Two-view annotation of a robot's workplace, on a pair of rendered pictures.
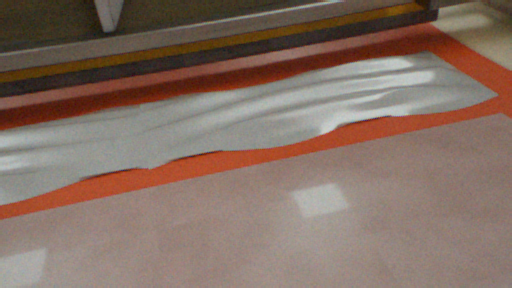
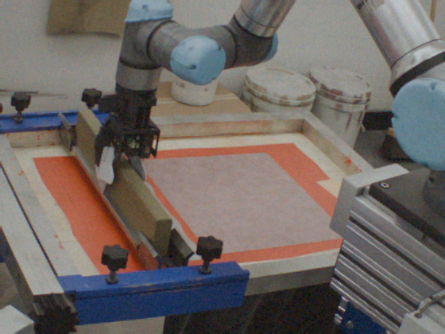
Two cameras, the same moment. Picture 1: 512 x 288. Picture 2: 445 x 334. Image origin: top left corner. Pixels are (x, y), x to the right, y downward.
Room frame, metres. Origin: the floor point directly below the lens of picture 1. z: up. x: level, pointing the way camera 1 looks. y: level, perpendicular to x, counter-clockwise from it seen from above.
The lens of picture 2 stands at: (0.69, 1.48, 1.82)
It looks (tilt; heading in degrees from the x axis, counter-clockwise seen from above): 27 degrees down; 248
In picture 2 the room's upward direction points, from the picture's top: 12 degrees clockwise
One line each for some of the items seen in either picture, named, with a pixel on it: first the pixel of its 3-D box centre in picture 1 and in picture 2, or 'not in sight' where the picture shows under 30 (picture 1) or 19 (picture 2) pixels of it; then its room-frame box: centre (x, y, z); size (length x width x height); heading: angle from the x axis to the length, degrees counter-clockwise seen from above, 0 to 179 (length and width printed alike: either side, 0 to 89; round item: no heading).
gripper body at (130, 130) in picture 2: not in sight; (132, 118); (0.30, 0.09, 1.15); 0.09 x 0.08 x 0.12; 100
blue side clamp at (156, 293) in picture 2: not in sight; (156, 291); (0.29, 0.35, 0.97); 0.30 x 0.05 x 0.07; 10
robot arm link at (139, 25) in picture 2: not in sight; (147, 32); (0.30, 0.09, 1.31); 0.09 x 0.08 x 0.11; 117
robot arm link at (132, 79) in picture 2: not in sight; (140, 73); (0.30, 0.09, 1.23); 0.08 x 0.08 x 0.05
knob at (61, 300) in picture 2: not in sight; (51, 312); (0.49, 0.46, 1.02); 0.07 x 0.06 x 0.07; 10
